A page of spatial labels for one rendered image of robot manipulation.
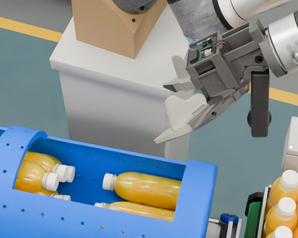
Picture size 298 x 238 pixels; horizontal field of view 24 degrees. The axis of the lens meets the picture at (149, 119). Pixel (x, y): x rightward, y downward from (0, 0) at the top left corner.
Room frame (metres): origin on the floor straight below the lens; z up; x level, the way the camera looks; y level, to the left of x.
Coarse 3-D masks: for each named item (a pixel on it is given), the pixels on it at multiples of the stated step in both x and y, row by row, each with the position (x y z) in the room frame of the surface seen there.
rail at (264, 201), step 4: (264, 188) 0.84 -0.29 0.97; (264, 192) 0.82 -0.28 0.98; (264, 196) 0.81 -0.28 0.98; (264, 200) 0.80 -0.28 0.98; (264, 204) 0.79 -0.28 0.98; (264, 208) 0.78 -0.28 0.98; (260, 216) 0.76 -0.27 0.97; (260, 220) 0.75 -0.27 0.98; (260, 224) 0.73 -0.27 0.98; (260, 228) 0.72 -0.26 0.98; (260, 232) 0.71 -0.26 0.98; (260, 236) 0.70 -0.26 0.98
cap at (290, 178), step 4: (284, 172) 0.80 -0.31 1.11; (288, 172) 0.80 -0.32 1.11; (292, 172) 0.80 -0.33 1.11; (296, 172) 0.80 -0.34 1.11; (284, 176) 0.79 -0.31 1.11; (288, 176) 0.79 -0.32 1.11; (292, 176) 0.79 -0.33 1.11; (296, 176) 0.79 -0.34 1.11; (284, 180) 0.78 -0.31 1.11; (288, 180) 0.78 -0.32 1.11; (292, 180) 0.78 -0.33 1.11; (296, 180) 0.78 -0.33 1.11; (284, 184) 0.78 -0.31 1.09; (288, 184) 0.77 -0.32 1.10; (292, 184) 0.77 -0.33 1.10; (296, 184) 0.78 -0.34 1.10
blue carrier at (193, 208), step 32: (0, 128) 0.92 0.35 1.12; (0, 160) 0.76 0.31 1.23; (64, 160) 0.87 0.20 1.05; (96, 160) 0.86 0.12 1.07; (128, 160) 0.85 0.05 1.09; (160, 160) 0.83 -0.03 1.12; (192, 160) 0.79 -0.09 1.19; (0, 192) 0.69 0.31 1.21; (64, 192) 0.82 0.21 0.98; (96, 192) 0.82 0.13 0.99; (192, 192) 0.68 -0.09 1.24; (0, 224) 0.64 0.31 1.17; (32, 224) 0.64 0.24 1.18; (64, 224) 0.63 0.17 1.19; (96, 224) 0.63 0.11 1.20; (128, 224) 0.62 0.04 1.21; (160, 224) 0.62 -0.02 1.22; (192, 224) 0.62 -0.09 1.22
